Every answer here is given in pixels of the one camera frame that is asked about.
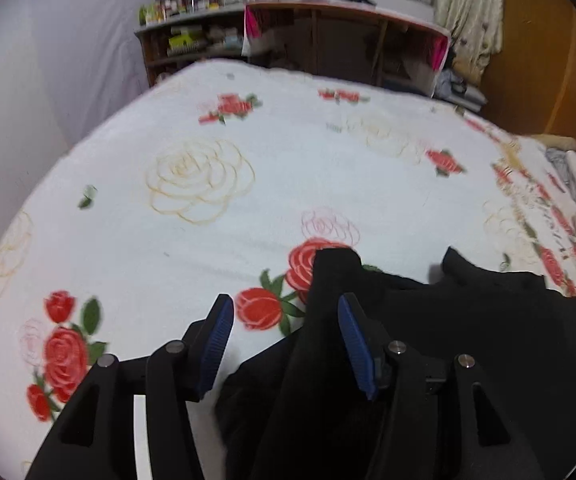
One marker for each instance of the floral curtain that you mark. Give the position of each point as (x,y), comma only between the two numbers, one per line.
(468,10)

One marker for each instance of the wooden wardrobe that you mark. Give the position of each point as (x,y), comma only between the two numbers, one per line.
(538,50)

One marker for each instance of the grey cloth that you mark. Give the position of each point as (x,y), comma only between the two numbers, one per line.
(563,167)

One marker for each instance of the black long coat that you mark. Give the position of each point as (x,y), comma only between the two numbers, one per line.
(493,320)

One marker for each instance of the pile of clothes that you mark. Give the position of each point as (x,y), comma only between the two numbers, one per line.
(460,90)

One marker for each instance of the bed with floral sheet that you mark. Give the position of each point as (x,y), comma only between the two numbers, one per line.
(167,240)

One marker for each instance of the wooden shelf unit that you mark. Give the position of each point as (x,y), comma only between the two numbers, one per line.
(187,42)

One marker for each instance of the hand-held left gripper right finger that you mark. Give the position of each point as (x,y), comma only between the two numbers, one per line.
(358,350)

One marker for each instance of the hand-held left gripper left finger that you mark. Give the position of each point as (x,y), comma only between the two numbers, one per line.
(215,345)

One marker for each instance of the group of bottles and jars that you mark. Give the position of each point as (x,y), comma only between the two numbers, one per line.
(172,2)

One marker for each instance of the wooden desk with white top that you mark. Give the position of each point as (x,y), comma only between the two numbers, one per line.
(348,35)

